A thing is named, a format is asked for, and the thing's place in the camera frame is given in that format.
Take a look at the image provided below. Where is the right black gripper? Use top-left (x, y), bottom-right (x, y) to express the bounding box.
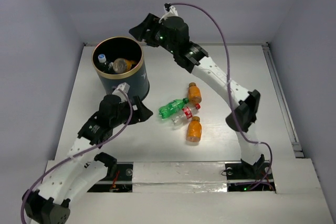
top-left (130, 12), bottom-right (178, 55)

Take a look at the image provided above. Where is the green plastic bottle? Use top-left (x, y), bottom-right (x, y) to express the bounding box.
top-left (159, 98), bottom-right (189, 119)

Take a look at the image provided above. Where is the large orange bottle blue label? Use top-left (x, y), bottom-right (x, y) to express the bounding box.
top-left (112, 58), bottom-right (138, 74)

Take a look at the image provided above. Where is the clear bottle red label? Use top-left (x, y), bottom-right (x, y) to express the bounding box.
top-left (171, 103), bottom-right (201, 127)

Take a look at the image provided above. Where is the clear plastic bottle white cap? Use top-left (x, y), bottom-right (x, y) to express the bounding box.
top-left (98, 54), bottom-right (111, 74)

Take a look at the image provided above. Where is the small orange bottle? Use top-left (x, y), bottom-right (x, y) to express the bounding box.
top-left (186, 116), bottom-right (202, 143)
top-left (187, 82), bottom-right (202, 104)

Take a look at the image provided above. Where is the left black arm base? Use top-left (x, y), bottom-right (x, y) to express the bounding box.
top-left (88, 163), bottom-right (133, 193)

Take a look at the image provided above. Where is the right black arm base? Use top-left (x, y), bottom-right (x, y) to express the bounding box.
top-left (221, 154), bottom-right (276, 192)

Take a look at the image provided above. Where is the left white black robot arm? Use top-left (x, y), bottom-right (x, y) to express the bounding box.
top-left (20, 89), bottom-right (153, 223)

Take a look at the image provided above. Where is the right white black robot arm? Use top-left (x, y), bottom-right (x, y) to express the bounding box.
top-left (129, 14), bottom-right (265, 178)

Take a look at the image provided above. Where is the dark bin with gold rim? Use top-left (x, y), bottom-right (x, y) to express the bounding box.
top-left (91, 37), bottom-right (150, 101)

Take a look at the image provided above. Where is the silver foil strip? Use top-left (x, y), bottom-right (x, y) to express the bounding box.
top-left (132, 162), bottom-right (227, 194)

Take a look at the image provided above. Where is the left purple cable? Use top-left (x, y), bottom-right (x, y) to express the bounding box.
top-left (20, 87), bottom-right (133, 223)

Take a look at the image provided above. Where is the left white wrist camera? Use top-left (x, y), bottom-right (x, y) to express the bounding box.
top-left (112, 82), bottom-right (130, 100)

